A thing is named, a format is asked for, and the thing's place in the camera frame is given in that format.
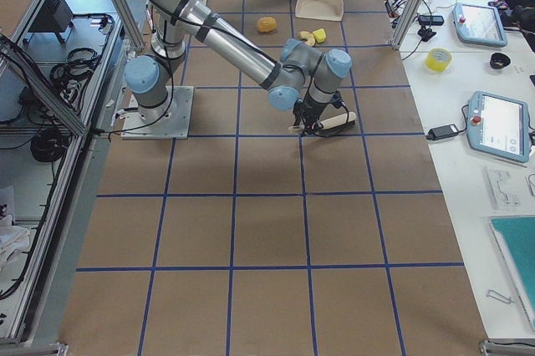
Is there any yellow sponge piece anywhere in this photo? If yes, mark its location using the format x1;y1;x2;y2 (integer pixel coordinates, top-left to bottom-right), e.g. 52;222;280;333
312;28;327;43

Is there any black power adapter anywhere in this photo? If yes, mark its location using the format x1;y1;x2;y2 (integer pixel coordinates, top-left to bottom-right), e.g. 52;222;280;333
425;124;461;141

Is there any green cutting mat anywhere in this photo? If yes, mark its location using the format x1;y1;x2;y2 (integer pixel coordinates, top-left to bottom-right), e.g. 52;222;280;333
490;216;534;329

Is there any upper teach pendant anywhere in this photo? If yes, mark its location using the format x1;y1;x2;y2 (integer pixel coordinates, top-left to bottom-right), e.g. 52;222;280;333
452;3;508;48

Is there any orange peel piece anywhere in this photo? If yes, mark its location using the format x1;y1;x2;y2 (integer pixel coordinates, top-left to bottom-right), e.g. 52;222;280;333
298;31;316;47

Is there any lower teach pendant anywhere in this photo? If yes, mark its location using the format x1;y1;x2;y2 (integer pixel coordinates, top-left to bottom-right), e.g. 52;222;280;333
466;91;532;163

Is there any white hand brush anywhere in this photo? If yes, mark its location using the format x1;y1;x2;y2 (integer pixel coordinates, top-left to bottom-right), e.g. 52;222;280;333
288;111;357;133

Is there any yellow tape roll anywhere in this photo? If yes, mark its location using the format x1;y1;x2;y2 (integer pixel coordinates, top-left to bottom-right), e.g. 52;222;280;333
425;48;452;73

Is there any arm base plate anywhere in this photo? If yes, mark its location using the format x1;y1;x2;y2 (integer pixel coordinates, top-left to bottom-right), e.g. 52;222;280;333
120;85;194;140

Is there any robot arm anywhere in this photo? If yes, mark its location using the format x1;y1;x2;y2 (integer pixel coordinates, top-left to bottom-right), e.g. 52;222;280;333
148;0;356;136

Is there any teach pendant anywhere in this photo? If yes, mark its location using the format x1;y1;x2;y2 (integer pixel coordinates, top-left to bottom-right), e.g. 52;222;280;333
452;3;508;48
466;91;532;163

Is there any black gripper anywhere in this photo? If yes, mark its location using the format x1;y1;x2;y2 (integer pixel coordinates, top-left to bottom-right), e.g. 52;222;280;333
292;99;327;129

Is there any yellow crumpled paper ball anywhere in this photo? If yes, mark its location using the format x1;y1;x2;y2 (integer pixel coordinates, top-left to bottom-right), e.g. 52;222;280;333
256;17;278;33

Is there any beige plastic dustpan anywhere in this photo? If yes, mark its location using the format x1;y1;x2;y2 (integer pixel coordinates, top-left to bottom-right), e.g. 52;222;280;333
295;0;344;22

